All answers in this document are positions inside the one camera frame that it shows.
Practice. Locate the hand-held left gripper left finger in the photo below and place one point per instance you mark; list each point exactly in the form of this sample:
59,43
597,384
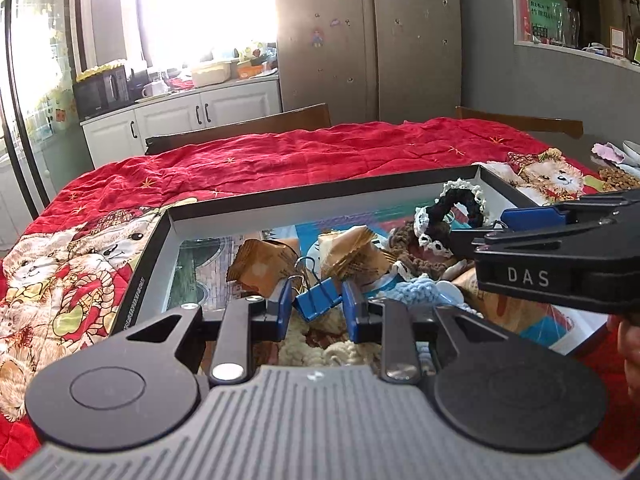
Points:
285,305

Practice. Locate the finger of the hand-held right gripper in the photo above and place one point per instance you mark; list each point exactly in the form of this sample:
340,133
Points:
530,217
465,240

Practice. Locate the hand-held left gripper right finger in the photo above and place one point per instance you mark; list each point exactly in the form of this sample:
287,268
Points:
352,310

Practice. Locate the blue binder clip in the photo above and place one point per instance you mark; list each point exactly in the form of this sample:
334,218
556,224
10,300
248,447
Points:
317,300

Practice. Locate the cream knitted scrunchie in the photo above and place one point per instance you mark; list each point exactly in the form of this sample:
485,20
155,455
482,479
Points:
300,340

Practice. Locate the black white-lace scrunchie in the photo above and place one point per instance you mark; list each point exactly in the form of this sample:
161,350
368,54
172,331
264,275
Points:
450,200

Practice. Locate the brown triangular paper packet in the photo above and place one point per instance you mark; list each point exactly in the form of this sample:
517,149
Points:
355,255
505,305
260,265

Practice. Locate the brown knitted scrunchie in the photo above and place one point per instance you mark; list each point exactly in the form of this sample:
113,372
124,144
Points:
410,245

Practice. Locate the blue knitted scrunchie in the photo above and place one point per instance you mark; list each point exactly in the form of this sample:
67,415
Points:
422,290

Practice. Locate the black shallow cardboard box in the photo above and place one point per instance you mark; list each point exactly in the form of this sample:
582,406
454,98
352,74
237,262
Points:
140,280

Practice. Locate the person's right hand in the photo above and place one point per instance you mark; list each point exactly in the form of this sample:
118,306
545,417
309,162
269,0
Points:
625,345

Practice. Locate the printed picture board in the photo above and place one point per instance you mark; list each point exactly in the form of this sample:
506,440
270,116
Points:
200,265

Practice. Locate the brown beaded mat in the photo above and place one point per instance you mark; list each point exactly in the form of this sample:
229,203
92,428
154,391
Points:
617,180

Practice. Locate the wooden chair back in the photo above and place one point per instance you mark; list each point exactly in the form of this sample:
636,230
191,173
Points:
240,132
520,122

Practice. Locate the pink cloth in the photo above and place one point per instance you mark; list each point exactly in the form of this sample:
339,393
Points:
605,152

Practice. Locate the white plate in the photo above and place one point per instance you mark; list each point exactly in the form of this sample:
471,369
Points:
632,152

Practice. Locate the red printed blanket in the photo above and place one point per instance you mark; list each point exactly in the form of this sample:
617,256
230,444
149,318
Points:
300,160

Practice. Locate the clear glass pitcher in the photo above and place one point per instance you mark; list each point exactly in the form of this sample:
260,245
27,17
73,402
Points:
570,27

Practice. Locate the small green card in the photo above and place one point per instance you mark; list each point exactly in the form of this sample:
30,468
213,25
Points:
636,52

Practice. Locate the green sign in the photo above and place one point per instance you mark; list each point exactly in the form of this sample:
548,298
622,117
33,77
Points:
545,15

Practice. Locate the silver refrigerator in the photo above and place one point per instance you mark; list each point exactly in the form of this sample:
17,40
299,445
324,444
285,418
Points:
325,85

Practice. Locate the white kitchen cabinet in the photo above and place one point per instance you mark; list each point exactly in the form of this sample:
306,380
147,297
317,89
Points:
200,110

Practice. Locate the cream storage container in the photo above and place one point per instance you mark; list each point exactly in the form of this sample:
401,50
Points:
215,74

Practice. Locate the black microwave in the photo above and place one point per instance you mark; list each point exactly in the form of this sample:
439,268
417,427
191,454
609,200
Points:
100,92

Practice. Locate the yellow flowers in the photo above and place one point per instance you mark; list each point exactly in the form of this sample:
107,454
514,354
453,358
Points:
100,67

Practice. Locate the small picture frame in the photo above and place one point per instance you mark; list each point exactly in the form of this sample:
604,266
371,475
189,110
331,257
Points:
617,42

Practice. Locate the white wall shelf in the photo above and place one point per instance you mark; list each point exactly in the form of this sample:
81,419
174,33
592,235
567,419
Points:
512,10

